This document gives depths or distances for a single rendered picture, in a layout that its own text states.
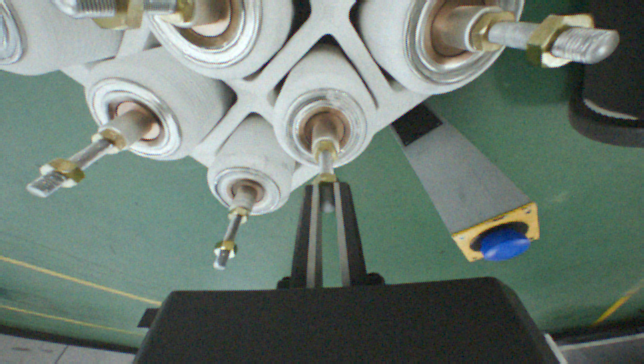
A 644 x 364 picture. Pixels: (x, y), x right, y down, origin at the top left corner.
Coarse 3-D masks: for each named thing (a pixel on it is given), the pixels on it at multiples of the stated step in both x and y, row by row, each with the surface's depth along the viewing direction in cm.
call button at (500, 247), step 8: (496, 232) 17; (504, 232) 17; (512, 232) 17; (488, 240) 18; (496, 240) 17; (504, 240) 16; (512, 240) 16; (520, 240) 16; (528, 240) 16; (488, 248) 17; (496, 248) 17; (504, 248) 17; (512, 248) 17; (520, 248) 17; (488, 256) 18; (496, 256) 18; (504, 256) 18; (512, 256) 18
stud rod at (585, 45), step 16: (496, 32) 9; (512, 32) 8; (528, 32) 8; (576, 32) 6; (592, 32) 6; (608, 32) 5; (560, 48) 7; (576, 48) 6; (592, 48) 6; (608, 48) 6
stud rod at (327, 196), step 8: (328, 152) 14; (320, 160) 14; (328, 160) 14; (320, 168) 13; (328, 168) 13; (320, 192) 12; (328, 192) 11; (320, 200) 11; (328, 200) 11; (320, 208) 11; (328, 208) 11
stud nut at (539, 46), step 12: (576, 12) 6; (540, 24) 7; (552, 24) 6; (564, 24) 6; (576, 24) 6; (588, 24) 6; (540, 36) 7; (552, 36) 6; (528, 48) 7; (540, 48) 7; (528, 60) 8; (540, 60) 7; (552, 60) 7; (564, 60) 7
